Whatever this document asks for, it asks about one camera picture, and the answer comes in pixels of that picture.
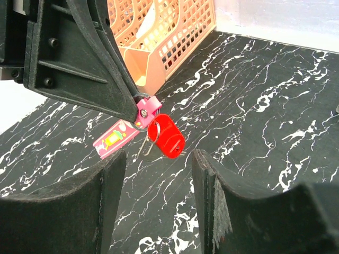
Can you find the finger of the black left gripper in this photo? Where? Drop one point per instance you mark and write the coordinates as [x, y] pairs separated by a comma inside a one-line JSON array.
[[71, 56]]

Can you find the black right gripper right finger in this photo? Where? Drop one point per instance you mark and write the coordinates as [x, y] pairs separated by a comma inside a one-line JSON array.
[[236, 215]]

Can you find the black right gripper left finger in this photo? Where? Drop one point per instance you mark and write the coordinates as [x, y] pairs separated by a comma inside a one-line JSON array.
[[74, 215]]

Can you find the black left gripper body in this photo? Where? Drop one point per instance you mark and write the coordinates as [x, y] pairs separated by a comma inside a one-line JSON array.
[[14, 25]]

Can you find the silver metal keyring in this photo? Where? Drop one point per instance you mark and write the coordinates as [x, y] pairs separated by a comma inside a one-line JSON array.
[[148, 108]]

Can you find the pink strap keychain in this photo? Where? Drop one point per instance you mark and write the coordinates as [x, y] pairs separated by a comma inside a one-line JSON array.
[[114, 138]]

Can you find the red key tag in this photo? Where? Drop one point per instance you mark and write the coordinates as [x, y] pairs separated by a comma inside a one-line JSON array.
[[163, 132]]

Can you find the white packet in organizer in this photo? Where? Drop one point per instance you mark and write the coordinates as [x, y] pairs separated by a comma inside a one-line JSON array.
[[149, 20]]

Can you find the orange plastic file organizer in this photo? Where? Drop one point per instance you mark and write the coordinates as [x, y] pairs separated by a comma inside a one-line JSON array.
[[151, 60]]

